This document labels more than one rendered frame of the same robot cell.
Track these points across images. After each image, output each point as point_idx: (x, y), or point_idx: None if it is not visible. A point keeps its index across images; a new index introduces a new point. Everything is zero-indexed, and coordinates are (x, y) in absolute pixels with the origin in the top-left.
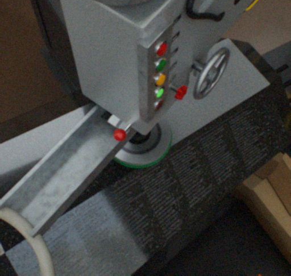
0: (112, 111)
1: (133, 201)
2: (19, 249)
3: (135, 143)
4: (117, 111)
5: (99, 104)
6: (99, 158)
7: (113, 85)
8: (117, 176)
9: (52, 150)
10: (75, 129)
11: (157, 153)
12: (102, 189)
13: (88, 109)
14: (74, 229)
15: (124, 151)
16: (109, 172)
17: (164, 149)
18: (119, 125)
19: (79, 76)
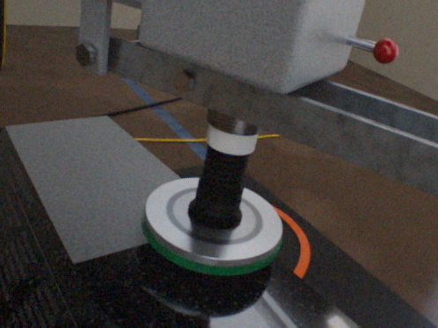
0: (326, 60)
1: None
2: None
3: (240, 215)
4: (336, 45)
5: (311, 75)
6: (416, 110)
7: None
8: (290, 274)
9: None
10: (376, 123)
11: (253, 196)
12: (325, 299)
13: (122, 317)
14: None
15: (261, 233)
16: (286, 286)
17: (244, 188)
18: (199, 236)
19: (311, 6)
